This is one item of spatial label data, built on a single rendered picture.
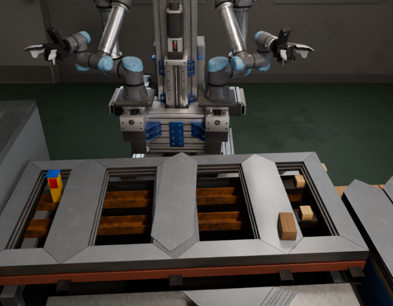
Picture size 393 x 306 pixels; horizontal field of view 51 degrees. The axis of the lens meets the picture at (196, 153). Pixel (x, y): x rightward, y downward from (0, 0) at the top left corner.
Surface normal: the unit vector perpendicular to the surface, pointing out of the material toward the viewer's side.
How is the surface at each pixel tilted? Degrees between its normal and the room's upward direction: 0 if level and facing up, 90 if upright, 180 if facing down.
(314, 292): 0
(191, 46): 90
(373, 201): 0
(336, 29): 90
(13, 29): 90
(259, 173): 0
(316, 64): 90
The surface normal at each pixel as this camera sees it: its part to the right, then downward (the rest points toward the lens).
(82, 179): 0.00, -0.84
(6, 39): -0.02, 0.54
